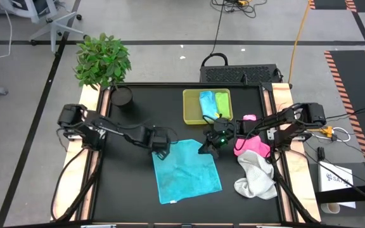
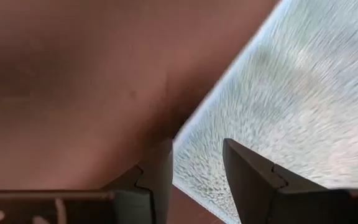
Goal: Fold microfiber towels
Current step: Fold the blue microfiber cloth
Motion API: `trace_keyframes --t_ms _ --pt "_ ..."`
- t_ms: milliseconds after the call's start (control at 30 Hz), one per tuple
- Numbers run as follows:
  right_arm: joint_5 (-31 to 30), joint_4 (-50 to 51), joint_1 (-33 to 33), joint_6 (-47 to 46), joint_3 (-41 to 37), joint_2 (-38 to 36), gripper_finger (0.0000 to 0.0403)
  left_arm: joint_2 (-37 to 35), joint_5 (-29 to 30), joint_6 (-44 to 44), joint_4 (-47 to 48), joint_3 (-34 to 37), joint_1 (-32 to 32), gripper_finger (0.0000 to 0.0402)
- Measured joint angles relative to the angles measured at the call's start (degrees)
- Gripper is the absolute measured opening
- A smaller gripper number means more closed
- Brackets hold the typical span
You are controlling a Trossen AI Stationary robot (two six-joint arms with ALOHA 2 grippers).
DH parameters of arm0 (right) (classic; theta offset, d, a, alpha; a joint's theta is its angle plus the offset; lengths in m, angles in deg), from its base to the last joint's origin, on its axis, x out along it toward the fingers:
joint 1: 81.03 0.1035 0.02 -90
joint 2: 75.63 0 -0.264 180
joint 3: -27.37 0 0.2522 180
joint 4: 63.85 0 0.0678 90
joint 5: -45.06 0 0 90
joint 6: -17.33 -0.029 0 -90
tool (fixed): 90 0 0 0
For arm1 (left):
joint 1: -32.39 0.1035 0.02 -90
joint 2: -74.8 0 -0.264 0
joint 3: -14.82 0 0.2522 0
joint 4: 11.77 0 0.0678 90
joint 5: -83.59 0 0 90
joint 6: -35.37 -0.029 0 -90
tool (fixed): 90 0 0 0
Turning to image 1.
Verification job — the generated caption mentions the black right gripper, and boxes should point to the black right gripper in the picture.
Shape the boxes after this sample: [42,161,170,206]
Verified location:
[197,117,237,160]

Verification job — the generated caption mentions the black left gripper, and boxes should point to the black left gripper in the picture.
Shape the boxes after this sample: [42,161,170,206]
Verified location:
[151,125,173,160]

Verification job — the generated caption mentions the teal terry towel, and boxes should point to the teal terry towel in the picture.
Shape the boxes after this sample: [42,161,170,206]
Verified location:
[151,138,224,205]

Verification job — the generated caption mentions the pink microfiber towel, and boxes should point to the pink microfiber towel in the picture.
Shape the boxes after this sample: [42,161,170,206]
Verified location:
[233,114,272,159]

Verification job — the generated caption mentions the light blue microfiber towel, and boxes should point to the light blue microfiber towel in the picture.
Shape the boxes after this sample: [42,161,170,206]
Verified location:
[198,91,221,121]

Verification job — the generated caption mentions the yellow plastic bin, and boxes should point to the yellow plastic bin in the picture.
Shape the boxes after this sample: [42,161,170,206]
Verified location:
[182,88,234,125]

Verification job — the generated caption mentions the lime green microfiber towel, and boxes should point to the lime green microfiber towel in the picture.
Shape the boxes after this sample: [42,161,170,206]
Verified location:
[214,91,231,119]

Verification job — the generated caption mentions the white microfiber towel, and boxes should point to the white microfiber towel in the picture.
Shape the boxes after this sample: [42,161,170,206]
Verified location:
[233,149,279,201]

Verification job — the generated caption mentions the black perforated computer case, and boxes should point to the black perforated computer case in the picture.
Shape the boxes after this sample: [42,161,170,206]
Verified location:
[199,64,281,85]

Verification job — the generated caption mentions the wooden table side board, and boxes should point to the wooden table side board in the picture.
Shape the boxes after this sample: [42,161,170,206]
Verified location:
[263,82,322,224]
[51,84,108,223]

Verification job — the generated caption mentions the green potted plant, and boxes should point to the green potted plant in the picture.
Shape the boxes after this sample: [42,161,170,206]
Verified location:
[74,33,134,108]

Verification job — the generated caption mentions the yellow power splitter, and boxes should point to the yellow power splitter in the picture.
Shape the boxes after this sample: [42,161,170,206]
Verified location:
[307,125,335,139]

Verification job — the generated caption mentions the white printed booklet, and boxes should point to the white printed booklet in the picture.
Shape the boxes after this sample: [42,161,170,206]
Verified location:
[317,161,357,209]

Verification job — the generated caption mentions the beige tape roll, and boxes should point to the beige tape roll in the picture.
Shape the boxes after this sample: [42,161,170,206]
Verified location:
[321,202,342,215]

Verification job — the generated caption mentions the black hazard-striped floor mat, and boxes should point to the black hazard-striped floor mat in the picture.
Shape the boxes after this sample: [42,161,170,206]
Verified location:
[309,0,358,11]
[324,49,365,185]

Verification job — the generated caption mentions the grey office chair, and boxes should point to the grey office chair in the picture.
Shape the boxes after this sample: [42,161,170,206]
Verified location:
[0,0,89,54]

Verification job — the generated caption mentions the black aluminium table frame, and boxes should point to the black aluminium table frame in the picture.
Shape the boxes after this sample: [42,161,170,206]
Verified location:
[51,81,322,228]

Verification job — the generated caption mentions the black power cable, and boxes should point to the black power cable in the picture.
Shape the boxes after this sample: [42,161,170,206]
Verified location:
[200,0,230,68]

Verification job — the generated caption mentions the black floor cable bundle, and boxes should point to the black floor cable bundle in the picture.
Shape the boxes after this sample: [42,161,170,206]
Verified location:
[210,0,268,19]

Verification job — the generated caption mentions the black strap bar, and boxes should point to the black strap bar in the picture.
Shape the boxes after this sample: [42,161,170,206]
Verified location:
[314,182,365,205]

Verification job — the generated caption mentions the yellow extension cable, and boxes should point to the yellow extension cable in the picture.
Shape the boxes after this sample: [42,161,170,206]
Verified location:
[288,0,312,84]

